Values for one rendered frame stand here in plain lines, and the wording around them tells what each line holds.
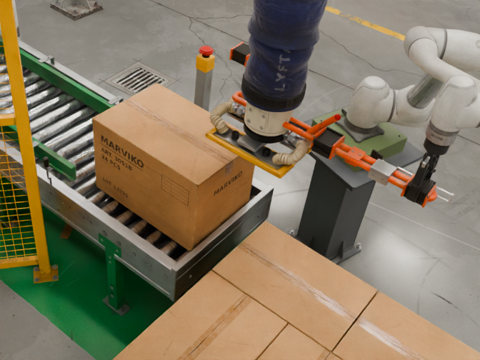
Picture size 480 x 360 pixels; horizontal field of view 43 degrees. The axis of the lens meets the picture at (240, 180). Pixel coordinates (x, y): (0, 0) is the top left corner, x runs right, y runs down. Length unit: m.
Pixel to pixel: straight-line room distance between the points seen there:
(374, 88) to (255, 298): 1.08
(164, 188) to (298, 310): 0.74
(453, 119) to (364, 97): 1.04
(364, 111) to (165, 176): 0.98
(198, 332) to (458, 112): 1.26
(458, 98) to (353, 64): 3.45
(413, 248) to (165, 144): 1.77
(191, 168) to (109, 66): 2.47
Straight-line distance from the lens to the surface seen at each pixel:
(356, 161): 2.11
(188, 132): 2.63
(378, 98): 2.86
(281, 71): 2.04
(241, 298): 2.55
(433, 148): 1.95
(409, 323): 2.66
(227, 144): 2.25
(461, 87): 1.84
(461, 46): 2.39
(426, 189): 2.06
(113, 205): 2.86
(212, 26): 5.45
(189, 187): 2.43
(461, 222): 4.04
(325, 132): 2.18
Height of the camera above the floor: 2.56
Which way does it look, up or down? 42 degrees down
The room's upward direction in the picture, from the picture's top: 9 degrees clockwise
